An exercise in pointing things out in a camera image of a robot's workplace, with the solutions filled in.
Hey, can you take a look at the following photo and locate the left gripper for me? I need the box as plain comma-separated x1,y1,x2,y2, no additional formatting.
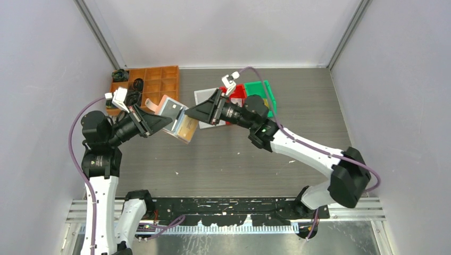
106,103,171,146

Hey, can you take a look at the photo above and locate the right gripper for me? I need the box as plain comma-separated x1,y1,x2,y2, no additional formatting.
185,89,256,131

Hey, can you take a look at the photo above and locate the pink leather card holder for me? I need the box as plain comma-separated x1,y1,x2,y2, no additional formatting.
145,95,199,144

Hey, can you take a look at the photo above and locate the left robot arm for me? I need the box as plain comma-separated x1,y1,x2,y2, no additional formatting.
79,106,172,254

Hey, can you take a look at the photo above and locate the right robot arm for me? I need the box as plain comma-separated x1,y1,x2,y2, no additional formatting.
186,89,371,218

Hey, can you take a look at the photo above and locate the white plastic bin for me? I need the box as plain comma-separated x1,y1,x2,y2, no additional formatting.
194,88,226,130

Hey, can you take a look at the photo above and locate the red plastic bin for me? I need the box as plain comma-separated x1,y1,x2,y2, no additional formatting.
220,84,247,125

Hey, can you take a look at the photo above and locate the orange compartment tray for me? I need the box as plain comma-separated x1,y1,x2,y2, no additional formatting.
110,65,180,112

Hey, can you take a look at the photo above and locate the green plastic bin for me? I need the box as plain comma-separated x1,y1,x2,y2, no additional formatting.
244,80,277,118

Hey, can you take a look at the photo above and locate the black coiled strap large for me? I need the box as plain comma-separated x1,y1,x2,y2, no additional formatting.
124,90,142,106

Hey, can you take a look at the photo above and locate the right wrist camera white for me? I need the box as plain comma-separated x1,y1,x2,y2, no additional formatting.
221,71,240,97

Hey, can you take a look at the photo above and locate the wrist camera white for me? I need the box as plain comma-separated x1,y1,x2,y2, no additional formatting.
104,87,129,113
221,71,240,97

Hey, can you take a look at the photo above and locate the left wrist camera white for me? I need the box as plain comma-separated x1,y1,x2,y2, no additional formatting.
104,87,129,113

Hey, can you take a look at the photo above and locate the black coiled strap small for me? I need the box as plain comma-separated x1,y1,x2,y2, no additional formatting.
131,78,144,92

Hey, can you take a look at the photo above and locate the green patterned strap upper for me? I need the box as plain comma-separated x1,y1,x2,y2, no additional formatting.
111,69,130,83

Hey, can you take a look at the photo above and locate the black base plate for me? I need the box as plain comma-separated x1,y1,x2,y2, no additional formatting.
143,198,314,227

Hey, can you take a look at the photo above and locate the aluminium rail front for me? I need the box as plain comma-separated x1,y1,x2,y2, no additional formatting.
66,198,387,236

